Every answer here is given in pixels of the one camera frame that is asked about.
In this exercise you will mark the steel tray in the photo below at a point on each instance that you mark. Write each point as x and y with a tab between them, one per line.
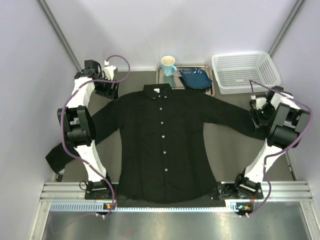
177	81

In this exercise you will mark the aluminium frame rail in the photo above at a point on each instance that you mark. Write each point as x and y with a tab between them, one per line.
70	197

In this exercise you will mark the light blue mug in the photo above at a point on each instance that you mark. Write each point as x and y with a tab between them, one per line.
168	65

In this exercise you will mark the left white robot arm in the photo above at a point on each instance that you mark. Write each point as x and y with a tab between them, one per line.
79	129

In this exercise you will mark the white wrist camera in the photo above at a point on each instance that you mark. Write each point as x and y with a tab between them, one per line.
257	102
109	72

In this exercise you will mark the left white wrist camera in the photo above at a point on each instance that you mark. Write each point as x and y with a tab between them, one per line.
109	72

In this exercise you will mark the black button shirt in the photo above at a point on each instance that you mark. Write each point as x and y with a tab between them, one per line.
164	158

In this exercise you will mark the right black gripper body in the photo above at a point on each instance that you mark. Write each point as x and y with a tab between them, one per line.
256	120

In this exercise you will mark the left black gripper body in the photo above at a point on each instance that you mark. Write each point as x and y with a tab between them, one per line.
107	92

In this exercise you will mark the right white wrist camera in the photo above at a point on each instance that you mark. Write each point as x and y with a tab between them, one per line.
257	102

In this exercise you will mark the dark blue plate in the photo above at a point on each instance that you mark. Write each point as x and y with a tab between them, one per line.
194	78

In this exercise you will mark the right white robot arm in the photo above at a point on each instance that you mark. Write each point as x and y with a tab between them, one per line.
285	123

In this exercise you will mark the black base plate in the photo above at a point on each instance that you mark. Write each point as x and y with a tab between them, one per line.
216	198

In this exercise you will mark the white plastic basket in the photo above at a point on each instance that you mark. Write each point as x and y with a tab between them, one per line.
243	72

